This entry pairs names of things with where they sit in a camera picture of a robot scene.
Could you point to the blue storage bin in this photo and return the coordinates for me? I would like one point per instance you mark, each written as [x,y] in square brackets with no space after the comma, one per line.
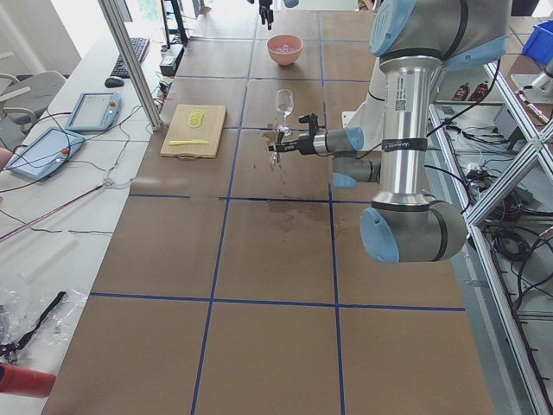
[539,45]

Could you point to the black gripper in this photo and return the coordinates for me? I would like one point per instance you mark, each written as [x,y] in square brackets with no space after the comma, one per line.
[305,144]

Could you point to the blue teach pendant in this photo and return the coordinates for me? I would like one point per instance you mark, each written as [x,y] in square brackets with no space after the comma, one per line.
[94,112]
[46,154]

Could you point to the near blue teach pendant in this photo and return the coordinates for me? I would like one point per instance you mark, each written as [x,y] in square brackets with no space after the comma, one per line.
[46,154]

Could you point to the black computer mouse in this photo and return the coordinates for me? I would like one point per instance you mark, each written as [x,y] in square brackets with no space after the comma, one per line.
[113,82]

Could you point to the aluminium frame post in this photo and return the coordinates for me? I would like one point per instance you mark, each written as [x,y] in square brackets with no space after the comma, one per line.
[121,37]

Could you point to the far blue teach pendant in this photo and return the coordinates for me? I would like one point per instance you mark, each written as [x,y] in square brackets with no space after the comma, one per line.
[94,112]

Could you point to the clear wine glass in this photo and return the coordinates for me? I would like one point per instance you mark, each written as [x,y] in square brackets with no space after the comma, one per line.
[284,105]

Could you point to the clear ice cubes pile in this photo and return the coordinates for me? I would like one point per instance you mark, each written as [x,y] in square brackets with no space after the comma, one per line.
[284,49]

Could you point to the pink bowl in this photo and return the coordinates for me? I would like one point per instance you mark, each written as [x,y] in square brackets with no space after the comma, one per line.
[284,59]

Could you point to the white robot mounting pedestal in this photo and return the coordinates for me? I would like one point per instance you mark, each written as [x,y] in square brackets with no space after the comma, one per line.
[370,113]

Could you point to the black power box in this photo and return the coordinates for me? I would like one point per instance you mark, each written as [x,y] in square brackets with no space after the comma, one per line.
[171,60]

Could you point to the clear plastic bag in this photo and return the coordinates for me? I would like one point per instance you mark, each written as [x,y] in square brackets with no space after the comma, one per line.
[35,321]

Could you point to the red black tool handle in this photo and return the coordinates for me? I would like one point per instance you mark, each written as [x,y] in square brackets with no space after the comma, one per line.
[26,382]

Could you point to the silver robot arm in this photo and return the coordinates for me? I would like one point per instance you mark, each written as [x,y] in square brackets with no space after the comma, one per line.
[414,43]

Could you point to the bamboo cutting board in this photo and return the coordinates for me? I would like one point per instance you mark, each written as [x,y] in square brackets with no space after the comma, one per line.
[211,129]

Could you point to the grey office chair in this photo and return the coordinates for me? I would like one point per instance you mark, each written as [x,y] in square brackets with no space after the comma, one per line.
[24,101]

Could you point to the yellow plastic knife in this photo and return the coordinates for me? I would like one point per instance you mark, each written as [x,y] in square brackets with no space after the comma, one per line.
[188,142]

